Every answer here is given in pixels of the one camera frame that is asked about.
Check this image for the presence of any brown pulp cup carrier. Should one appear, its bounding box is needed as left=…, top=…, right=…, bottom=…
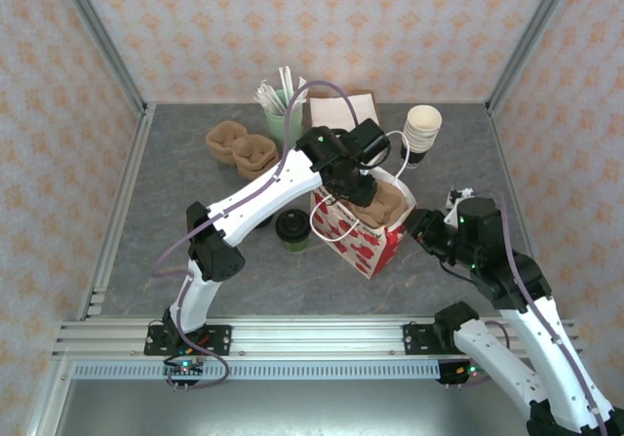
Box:
left=205, top=121, right=282, bottom=179
left=205, top=128, right=282, bottom=179
left=351, top=181, right=410, bottom=230

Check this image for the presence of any black plastic cup lid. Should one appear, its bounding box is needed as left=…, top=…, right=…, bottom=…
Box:
left=275, top=208, right=311, bottom=242

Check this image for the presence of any white paper bag red print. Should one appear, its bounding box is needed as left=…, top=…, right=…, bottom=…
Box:
left=307, top=131, right=418, bottom=281

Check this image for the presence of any white napkin stack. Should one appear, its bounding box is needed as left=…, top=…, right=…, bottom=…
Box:
left=309, top=94, right=377, bottom=133

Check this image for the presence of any brown cardboard napkin box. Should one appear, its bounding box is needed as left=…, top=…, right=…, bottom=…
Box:
left=304, top=89, right=382, bottom=133

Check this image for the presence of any green straw holder cup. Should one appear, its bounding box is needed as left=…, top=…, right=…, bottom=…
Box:
left=264, top=89, right=306, bottom=150

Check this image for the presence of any stack of paper cups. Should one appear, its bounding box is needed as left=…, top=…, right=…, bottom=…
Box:
left=406, top=104, right=443, bottom=139

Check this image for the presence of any grey metal sheet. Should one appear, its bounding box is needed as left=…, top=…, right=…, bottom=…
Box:
left=28, top=379, right=537, bottom=436

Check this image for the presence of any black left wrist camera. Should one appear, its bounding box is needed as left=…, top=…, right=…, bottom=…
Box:
left=351, top=117, right=392, bottom=165

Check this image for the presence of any aluminium side rail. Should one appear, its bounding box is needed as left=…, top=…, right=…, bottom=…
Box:
left=80, top=103, right=157, bottom=320
left=487, top=103, right=535, bottom=261

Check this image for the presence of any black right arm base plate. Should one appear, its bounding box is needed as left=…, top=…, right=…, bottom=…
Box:
left=403, top=323, right=469, bottom=357

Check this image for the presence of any aluminium mounting rail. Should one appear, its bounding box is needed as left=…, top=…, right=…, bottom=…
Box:
left=52, top=314, right=581, bottom=359

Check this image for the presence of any slotted grey cable duct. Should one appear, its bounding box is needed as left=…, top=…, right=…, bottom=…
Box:
left=72, top=360, right=443, bottom=382

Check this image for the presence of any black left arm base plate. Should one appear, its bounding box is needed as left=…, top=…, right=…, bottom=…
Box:
left=144, top=325, right=233, bottom=357

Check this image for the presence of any aluminium frame post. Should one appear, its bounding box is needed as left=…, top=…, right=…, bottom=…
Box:
left=52, top=0, right=150, bottom=115
left=486, top=0, right=581, bottom=115

